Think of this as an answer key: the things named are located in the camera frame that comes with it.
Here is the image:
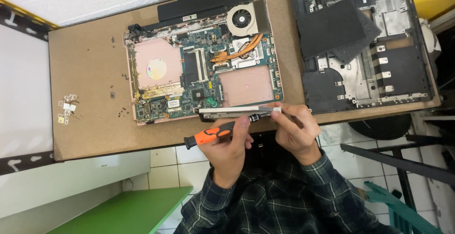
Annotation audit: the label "person's left hand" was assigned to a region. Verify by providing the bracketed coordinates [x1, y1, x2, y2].
[198, 116, 254, 189]

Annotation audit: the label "person's right hand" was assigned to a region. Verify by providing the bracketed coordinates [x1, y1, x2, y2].
[267, 101, 323, 166]

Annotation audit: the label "orange black screwdriver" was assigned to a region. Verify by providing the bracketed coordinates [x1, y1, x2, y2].
[183, 112, 264, 150]

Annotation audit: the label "silver optical drive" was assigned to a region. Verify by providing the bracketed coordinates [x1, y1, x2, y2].
[194, 106, 282, 122]

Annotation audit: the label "green laptop motherboard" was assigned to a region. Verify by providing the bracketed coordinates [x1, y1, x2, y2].
[134, 24, 283, 123]

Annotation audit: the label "person's plaid shirt torso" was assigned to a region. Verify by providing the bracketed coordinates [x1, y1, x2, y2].
[174, 131, 402, 234]

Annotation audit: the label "pink laptop base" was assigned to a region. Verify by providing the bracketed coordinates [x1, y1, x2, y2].
[123, 0, 284, 126]

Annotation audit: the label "black round stool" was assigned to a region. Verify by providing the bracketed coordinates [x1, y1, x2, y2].
[348, 113, 413, 141]

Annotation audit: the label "copper heat pipe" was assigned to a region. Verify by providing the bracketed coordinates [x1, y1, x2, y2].
[210, 32, 264, 63]

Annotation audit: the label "black foam sheet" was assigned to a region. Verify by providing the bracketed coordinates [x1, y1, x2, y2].
[296, 0, 367, 60]

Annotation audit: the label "grey foam sheet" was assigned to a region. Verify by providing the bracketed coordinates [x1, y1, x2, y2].
[331, 10, 382, 64]

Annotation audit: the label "black laptop chassis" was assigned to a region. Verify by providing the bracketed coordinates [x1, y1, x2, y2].
[287, 0, 436, 114]

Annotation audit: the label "green bench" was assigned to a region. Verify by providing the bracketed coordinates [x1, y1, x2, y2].
[46, 186, 194, 234]

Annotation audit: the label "teal plastic chair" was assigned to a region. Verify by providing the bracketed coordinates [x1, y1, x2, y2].
[359, 181, 445, 234]

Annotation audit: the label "scattered small black screws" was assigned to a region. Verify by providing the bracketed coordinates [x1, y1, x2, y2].
[109, 36, 131, 117]

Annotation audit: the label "laptop cooling fan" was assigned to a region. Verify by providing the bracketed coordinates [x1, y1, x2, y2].
[226, 2, 259, 36]

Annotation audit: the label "black laptop battery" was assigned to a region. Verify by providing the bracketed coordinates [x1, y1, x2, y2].
[128, 0, 255, 33]

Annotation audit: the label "white cloth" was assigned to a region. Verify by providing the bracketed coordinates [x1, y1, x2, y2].
[419, 17, 442, 54]

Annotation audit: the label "cluster of small white parts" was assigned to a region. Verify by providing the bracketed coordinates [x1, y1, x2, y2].
[57, 93, 79, 125]

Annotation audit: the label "white board with black border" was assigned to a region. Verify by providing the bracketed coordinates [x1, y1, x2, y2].
[0, 0, 60, 176]

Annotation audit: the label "black metal frame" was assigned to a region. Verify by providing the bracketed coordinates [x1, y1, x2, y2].
[340, 135, 455, 210]

